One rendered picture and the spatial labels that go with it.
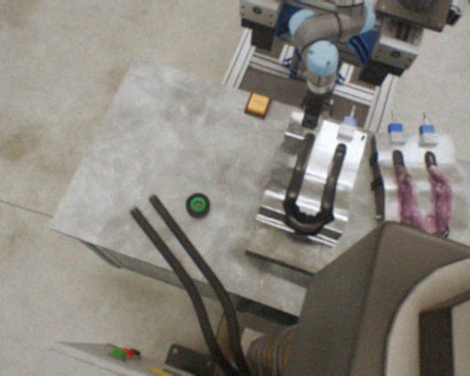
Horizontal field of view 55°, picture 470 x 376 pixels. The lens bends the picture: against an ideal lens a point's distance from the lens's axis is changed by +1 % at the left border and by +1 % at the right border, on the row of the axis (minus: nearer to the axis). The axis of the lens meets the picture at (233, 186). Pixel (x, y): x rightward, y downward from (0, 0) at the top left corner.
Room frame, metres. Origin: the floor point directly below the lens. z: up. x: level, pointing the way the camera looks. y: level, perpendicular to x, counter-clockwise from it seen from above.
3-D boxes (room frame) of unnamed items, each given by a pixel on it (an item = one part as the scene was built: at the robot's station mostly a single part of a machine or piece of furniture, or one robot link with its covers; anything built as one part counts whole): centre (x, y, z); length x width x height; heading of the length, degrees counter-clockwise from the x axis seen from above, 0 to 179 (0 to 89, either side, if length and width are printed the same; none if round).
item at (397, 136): (0.77, -0.53, 0.86); 0.13 x 0.05 x 0.05; 3
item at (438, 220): (0.51, -0.60, 0.90); 0.26 x 0.18 x 0.08; 3
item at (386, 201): (0.50, -0.61, 0.86); 0.50 x 0.26 x 0.11; 3
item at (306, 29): (0.82, -0.17, 1.24); 0.11 x 0.11 x 0.08; 25
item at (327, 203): (0.52, -0.26, 0.92); 0.35 x 0.16 x 0.09; 166
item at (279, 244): (0.51, -0.24, 0.87); 0.50 x 0.26 x 0.14; 166
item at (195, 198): (0.43, 0.11, 0.82); 0.08 x 0.08 x 0.04
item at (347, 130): (0.76, -0.37, 0.89); 0.13 x 0.05 x 0.05; 166
